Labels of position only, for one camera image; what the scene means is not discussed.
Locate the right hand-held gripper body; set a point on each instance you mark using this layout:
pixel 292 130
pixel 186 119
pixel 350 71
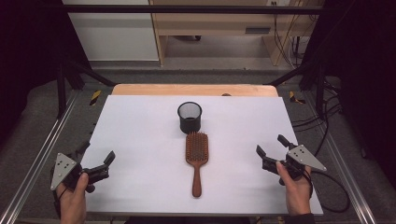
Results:
pixel 306 158

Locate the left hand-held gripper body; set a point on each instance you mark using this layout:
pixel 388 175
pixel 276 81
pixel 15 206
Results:
pixel 63 169

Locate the wooden paddle hairbrush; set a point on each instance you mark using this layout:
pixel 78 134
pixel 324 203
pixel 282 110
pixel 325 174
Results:
pixel 196 155

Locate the black mesh cup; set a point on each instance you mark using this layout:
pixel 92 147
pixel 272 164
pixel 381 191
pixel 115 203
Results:
pixel 189 119

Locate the person's left hand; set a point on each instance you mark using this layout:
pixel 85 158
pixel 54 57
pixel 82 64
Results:
pixel 73 199

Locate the person's right hand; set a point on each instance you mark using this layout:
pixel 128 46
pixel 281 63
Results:
pixel 295 193

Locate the yellow black tape strip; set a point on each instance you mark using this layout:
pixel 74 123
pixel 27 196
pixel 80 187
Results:
pixel 294 97
pixel 95 97

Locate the black metal stand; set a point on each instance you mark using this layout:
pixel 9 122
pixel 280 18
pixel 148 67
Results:
pixel 62 90
pixel 320 90

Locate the light wooden table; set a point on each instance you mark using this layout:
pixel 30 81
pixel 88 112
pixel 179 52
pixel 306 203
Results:
pixel 193 90

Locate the dark curtain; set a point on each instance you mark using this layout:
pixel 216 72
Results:
pixel 367 77
pixel 28 62

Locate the white cabinet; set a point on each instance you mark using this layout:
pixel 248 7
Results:
pixel 115 37

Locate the light wooden desk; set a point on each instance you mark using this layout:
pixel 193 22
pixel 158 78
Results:
pixel 218 21

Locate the aluminium rail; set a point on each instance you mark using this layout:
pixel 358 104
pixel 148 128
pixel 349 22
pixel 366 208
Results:
pixel 348 174
pixel 37 155

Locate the black horizontal frame bar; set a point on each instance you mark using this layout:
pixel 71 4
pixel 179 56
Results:
pixel 186 9

